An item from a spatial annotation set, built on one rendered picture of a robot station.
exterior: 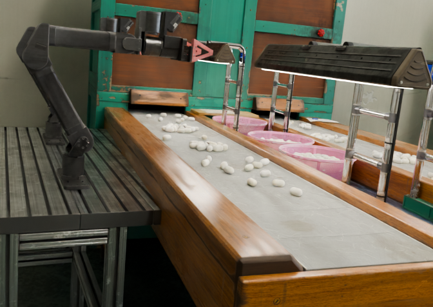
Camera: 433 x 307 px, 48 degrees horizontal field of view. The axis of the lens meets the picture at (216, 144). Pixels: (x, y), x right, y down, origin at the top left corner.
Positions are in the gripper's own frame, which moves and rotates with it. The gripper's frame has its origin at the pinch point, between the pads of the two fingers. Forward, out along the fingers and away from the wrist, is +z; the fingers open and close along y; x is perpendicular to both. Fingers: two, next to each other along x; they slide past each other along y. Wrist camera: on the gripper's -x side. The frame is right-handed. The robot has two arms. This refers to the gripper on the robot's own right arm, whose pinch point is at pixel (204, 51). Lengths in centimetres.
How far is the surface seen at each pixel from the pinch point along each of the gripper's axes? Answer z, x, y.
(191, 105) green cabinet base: 35, 27, 96
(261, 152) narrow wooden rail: 24.3, 31.5, -0.9
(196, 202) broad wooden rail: -20, 31, -53
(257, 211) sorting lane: -6, 33, -54
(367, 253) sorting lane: 4, 33, -78
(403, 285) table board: 6, 36, -85
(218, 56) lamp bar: 13.5, 0.9, 19.7
